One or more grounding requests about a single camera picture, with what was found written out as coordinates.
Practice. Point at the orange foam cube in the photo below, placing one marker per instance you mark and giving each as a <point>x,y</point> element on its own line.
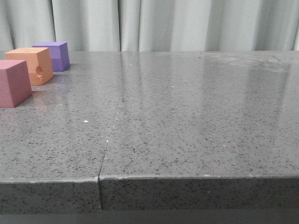
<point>38,63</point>

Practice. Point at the purple foam cube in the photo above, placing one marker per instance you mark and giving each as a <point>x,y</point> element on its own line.
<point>58,53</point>

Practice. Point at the grey curtain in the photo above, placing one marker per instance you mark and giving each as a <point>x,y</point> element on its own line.
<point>152,25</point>

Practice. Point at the pink foam cube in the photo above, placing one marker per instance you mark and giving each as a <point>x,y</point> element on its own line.
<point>14,83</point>

